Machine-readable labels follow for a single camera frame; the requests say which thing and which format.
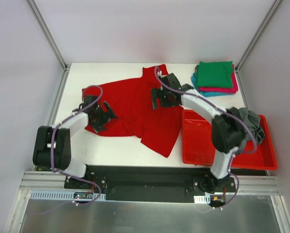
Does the red t-shirt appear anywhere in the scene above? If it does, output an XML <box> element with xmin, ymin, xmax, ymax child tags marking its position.
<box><xmin>84</xmin><ymin>67</ymin><xmax>183</xmax><ymax>158</ymax></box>

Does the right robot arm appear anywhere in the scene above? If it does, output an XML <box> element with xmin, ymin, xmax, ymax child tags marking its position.
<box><xmin>151</xmin><ymin>67</ymin><xmax>251</xmax><ymax>192</ymax></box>

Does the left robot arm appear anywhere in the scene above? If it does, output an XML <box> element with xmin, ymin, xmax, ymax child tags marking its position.
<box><xmin>33</xmin><ymin>95</ymin><xmax>118</xmax><ymax>189</ymax></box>

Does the teal folded t-shirt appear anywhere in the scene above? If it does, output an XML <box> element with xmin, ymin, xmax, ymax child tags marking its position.
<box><xmin>190</xmin><ymin>72</ymin><xmax>232</xmax><ymax>98</ymax></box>

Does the green folded t-shirt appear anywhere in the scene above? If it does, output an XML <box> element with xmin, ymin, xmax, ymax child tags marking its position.
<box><xmin>197</xmin><ymin>61</ymin><xmax>233</xmax><ymax>88</ymax></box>

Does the red plastic tray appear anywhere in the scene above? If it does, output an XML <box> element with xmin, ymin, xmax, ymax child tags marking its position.
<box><xmin>182</xmin><ymin>110</ymin><xmax>278</xmax><ymax>170</ymax></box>

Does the magenta folded t-shirt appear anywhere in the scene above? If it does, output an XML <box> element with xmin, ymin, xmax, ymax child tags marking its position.
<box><xmin>192</xmin><ymin>65</ymin><xmax>239</xmax><ymax>95</ymax></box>

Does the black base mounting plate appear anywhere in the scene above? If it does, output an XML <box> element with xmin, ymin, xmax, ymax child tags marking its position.
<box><xmin>64</xmin><ymin>165</ymin><xmax>236</xmax><ymax>203</ymax></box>

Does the grey crumpled t-shirt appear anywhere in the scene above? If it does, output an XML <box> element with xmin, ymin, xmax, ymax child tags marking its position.
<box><xmin>231</xmin><ymin>108</ymin><xmax>266</xmax><ymax>155</ymax></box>

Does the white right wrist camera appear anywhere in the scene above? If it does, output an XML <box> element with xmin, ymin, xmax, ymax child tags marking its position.
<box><xmin>157</xmin><ymin>70</ymin><xmax>162</xmax><ymax>77</ymax></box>

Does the left white cable duct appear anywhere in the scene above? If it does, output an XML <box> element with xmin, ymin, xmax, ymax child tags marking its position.
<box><xmin>30</xmin><ymin>191</ymin><xmax>106</xmax><ymax>202</ymax></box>

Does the white cable duct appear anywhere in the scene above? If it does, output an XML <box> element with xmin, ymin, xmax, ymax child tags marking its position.
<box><xmin>193</xmin><ymin>194</ymin><xmax>211</xmax><ymax>204</ymax></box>
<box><xmin>30</xmin><ymin>191</ymin><xmax>106</xmax><ymax>202</ymax></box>

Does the right white cable duct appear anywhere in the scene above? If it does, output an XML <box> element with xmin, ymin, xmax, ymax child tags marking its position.
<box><xmin>193</xmin><ymin>194</ymin><xmax>211</xmax><ymax>204</ymax></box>

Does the right aluminium frame post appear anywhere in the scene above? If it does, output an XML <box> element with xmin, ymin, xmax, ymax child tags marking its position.
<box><xmin>236</xmin><ymin>0</ymin><xmax>284</xmax><ymax>71</ymax></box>

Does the aluminium frame post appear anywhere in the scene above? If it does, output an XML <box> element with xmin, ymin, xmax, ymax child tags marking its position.
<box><xmin>25</xmin><ymin>0</ymin><xmax>68</xmax><ymax>70</ymax></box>
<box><xmin>236</xmin><ymin>0</ymin><xmax>284</xmax><ymax>71</ymax></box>

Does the left aluminium frame post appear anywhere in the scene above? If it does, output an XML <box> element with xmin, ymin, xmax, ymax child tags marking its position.
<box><xmin>25</xmin><ymin>0</ymin><xmax>68</xmax><ymax>70</ymax></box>

